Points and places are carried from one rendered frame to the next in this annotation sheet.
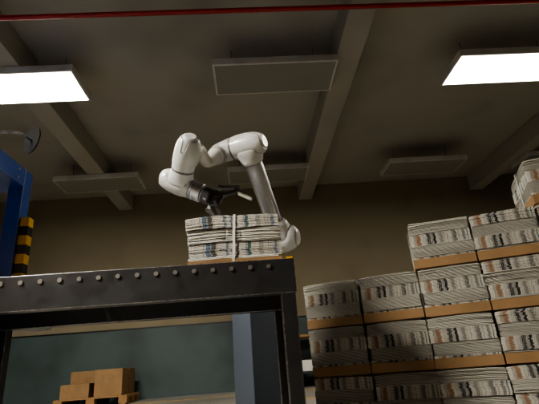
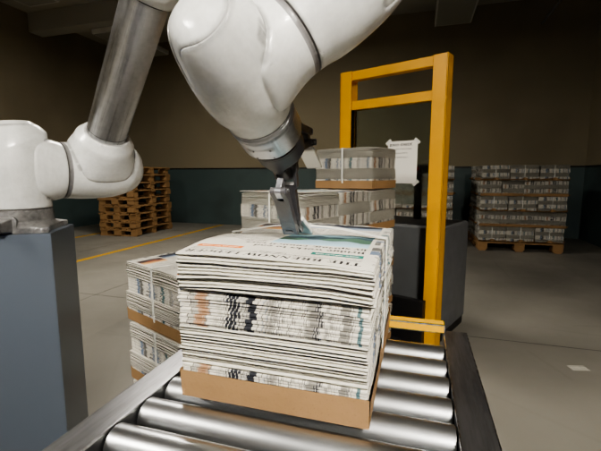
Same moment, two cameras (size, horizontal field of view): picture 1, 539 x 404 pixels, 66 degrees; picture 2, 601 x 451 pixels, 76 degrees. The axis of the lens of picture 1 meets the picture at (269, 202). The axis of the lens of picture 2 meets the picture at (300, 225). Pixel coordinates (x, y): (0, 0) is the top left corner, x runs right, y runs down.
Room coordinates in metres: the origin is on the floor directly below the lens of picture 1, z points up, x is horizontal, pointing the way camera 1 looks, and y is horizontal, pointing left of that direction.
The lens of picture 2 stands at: (1.52, 0.81, 1.14)
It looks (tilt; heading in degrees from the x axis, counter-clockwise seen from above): 7 degrees down; 290
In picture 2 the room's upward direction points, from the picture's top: straight up
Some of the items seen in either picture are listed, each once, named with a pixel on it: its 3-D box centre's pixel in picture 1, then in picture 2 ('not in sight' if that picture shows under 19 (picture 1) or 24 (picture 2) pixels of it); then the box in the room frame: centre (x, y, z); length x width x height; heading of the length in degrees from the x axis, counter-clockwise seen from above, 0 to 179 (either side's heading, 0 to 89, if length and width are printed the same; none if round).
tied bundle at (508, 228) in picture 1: (500, 242); (325, 211); (2.10, -1.16, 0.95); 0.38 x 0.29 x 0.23; 161
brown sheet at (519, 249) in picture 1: (505, 258); not in sight; (2.10, -1.16, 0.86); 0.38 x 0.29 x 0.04; 161
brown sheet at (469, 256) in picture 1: (443, 267); not in sight; (2.20, -0.88, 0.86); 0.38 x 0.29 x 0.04; 163
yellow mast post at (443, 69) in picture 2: not in sight; (436, 209); (1.56, -1.74, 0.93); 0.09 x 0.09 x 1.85; 71
